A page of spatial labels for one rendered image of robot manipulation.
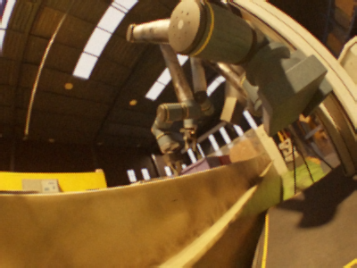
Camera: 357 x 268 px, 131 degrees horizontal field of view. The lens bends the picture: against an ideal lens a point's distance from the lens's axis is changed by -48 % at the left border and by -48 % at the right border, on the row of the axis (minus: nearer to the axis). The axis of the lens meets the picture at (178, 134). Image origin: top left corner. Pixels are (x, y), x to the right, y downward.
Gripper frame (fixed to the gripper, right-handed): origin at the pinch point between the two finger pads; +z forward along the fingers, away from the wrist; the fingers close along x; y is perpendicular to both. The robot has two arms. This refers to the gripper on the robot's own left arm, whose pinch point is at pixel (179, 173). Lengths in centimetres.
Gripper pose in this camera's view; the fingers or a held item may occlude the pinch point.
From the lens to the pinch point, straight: 96.0
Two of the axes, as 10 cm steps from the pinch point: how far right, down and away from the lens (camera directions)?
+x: -6.1, -0.8, -7.9
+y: -7.0, 5.2, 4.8
